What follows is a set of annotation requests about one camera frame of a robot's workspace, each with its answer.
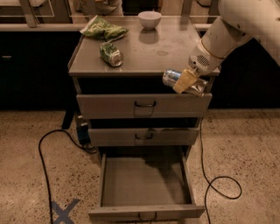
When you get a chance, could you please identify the person in white shirt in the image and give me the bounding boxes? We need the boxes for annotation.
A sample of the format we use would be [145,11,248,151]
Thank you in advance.
[78,0,123,16]

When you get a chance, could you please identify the blue power box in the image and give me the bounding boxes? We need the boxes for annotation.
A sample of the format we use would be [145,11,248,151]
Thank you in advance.
[75,115,90,145]

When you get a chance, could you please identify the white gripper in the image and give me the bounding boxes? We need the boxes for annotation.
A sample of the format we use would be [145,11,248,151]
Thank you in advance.
[173,40,225,94]

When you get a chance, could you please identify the white bowl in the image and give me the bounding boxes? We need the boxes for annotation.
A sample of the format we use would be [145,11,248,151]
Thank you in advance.
[138,11,162,30]

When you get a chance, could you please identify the grey drawer cabinet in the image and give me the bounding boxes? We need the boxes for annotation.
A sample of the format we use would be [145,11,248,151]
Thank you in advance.
[67,15,222,160]

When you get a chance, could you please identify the grey top drawer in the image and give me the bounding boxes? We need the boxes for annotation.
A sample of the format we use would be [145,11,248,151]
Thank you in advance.
[77,94,212,119]

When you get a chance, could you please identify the dark counter cabinets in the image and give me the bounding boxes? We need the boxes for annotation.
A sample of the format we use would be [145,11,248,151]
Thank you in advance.
[0,30,280,109]

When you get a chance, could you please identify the silver blue redbull can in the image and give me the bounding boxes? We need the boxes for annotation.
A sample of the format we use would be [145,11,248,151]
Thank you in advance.
[162,69,207,97]

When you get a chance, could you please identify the black cable left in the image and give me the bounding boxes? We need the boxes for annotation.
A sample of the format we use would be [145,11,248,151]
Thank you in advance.
[38,129,97,224]

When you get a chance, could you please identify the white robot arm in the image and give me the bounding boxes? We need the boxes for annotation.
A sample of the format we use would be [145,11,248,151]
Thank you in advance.
[173,0,280,94]

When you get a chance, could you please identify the grey drawer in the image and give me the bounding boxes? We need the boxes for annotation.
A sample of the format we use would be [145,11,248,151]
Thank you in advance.
[88,150,205,222]
[77,94,212,119]
[88,128,199,146]

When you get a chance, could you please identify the blue tape cross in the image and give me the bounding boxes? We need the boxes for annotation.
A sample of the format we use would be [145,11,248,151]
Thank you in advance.
[52,199,80,224]

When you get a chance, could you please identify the green soda can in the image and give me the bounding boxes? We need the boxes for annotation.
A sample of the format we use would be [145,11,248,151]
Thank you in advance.
[100,42,123,67]

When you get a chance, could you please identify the green chip bag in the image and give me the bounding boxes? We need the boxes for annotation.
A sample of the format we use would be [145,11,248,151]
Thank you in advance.
[80,16,128,42]

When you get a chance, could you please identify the grey bottom drawer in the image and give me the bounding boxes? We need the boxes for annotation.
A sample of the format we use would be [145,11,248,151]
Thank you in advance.
[88,150,205,222]

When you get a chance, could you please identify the grey middle drawer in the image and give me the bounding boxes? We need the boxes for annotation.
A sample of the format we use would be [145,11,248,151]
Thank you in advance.
[88,128,199,146]

